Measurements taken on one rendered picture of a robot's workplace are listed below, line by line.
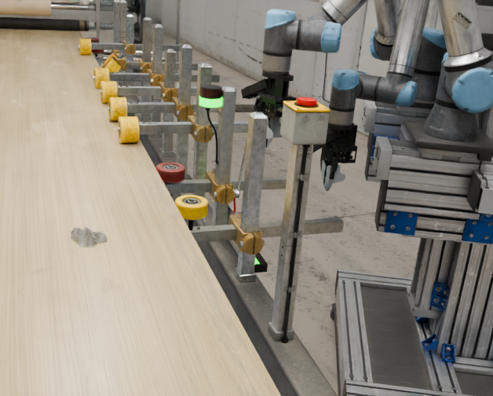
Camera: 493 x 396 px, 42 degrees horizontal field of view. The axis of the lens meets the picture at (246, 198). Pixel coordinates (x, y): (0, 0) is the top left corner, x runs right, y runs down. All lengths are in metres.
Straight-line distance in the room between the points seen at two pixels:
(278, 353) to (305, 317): 1.48
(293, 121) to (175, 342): 0.46
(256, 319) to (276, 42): 0.69
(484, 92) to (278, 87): 0.51
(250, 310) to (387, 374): 0.83
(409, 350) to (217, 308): 1.34
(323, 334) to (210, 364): 1.79
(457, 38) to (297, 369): 0.88
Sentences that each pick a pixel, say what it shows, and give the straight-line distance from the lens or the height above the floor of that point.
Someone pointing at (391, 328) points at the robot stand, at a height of 0.21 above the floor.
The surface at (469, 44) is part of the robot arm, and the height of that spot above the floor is 1.31.
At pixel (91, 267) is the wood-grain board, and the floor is 0.90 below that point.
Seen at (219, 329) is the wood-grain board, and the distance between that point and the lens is 1.10.
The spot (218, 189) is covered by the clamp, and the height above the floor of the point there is 0.86.
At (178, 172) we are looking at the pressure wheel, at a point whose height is 0.90.
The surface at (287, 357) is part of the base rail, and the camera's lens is 1.40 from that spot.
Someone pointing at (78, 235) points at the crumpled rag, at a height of 0.91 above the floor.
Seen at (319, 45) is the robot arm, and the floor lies 1.27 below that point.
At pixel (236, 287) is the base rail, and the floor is 0.70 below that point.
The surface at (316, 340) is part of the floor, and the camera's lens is 2.74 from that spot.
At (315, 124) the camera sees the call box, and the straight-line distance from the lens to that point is 1.24.
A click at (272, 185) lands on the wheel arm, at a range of 1.90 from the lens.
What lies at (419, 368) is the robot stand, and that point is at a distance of 2.33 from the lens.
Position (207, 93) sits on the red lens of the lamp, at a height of 1.13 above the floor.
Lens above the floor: 1.50
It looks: 22 degrees down
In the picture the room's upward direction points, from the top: 5 degrees clockwise
